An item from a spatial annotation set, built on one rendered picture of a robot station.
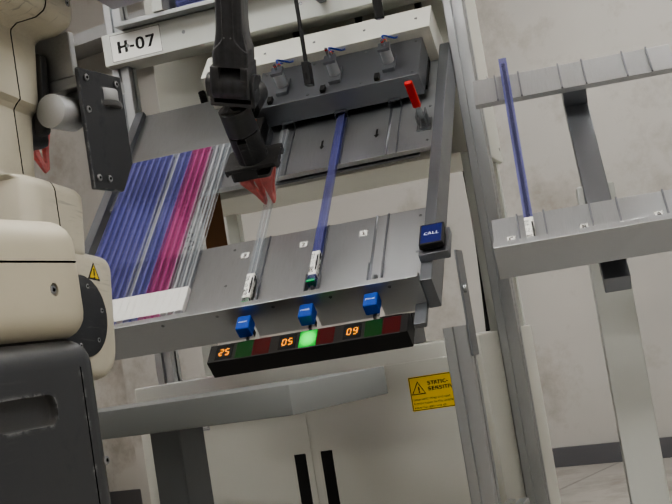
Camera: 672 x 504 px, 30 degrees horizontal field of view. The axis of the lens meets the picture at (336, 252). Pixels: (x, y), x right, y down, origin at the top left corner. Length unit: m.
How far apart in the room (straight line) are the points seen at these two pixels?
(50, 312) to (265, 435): 1.20
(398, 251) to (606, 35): 3.32
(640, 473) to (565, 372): 3.29
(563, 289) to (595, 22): 1.11
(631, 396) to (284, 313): 0.58
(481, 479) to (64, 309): 0.93
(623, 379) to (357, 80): 0.79
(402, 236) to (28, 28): 0.76
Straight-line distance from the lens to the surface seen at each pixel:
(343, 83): 2.45
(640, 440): 2.08
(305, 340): 2.00
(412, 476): 2.34
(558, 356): 5.37
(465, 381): 2.01
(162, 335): 2.15
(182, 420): 1.72
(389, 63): 2.44
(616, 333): 2.07
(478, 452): 2.00
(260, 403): 1.63
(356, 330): 1.98
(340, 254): 2.12
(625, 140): 5.24
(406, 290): 2.01
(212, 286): 2.18
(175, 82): 2.87
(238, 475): 2.45
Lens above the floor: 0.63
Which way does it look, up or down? 4 degrees up
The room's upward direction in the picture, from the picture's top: 9 degrees counter-clockwise
